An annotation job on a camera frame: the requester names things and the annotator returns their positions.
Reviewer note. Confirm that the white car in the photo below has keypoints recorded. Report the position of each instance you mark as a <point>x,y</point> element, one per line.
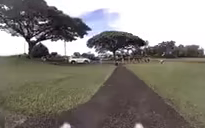
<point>78,60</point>

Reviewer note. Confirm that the umbrella-shaped tree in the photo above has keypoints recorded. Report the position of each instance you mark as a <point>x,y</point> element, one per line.
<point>115,40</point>

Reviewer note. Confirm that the group of people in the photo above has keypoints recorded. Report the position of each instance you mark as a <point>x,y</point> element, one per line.
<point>131,59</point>

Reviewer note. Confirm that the dark asphalt path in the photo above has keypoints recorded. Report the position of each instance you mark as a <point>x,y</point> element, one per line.
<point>123,96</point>

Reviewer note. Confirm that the pole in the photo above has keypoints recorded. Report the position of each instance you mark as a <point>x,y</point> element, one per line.
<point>65,48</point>

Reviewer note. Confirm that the dark round bush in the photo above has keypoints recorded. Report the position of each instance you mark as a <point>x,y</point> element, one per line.
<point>39,50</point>

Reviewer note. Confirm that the green grass field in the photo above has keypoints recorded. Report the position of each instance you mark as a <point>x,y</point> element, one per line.
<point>40,83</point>
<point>180,83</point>

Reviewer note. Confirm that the robot's own part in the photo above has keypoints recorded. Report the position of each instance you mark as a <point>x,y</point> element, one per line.
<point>138,125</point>
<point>65,125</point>

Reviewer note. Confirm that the row of distant trees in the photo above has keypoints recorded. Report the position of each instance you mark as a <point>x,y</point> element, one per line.
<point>175,50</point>

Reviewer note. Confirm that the large spreading tree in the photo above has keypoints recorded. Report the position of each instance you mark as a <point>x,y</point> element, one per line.
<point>33,23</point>

